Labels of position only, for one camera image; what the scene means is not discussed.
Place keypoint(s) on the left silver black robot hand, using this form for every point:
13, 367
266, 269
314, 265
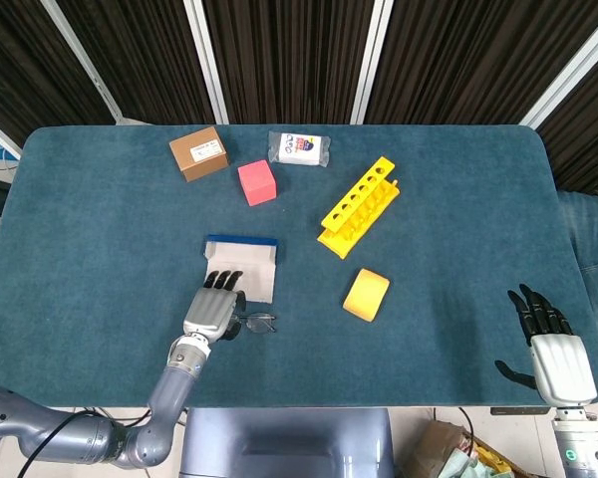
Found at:
209, 313

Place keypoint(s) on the yellow sponge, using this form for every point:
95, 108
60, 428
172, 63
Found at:
366, 295

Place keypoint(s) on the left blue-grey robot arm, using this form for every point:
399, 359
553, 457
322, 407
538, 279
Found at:
172, 393

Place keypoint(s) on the pink foam cube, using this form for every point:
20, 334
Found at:
256, 181

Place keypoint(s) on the brown cardboard box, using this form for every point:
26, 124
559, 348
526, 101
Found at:
199, 154

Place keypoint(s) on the dark table control panel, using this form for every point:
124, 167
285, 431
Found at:
518, 410

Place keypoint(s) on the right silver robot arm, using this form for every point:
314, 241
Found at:
580, 448

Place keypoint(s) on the white packet in plastic bag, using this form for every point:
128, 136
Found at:
299, 148

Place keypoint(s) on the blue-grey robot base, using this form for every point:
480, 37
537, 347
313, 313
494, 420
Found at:
286, 443

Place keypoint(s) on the cardboard box with rubbish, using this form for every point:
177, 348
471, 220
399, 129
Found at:
438, 443

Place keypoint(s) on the dark brown pleated curtain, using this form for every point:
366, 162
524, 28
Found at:
289, 60
588, 129
139, 60
478, 60
20, 65

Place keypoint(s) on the grey box with blue edge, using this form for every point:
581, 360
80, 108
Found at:
251, 264

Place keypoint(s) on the yellow test tube rack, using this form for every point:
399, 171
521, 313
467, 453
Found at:
351, 209

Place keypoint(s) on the teal felt table cloth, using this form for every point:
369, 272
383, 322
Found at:
104, 249

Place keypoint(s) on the person leg in blue jeans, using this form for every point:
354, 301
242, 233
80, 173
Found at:
595, 249

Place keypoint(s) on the thin wire-frame eyeglasses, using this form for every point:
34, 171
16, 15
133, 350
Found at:
259, 323

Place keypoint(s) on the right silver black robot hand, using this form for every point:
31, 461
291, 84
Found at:
563, 368

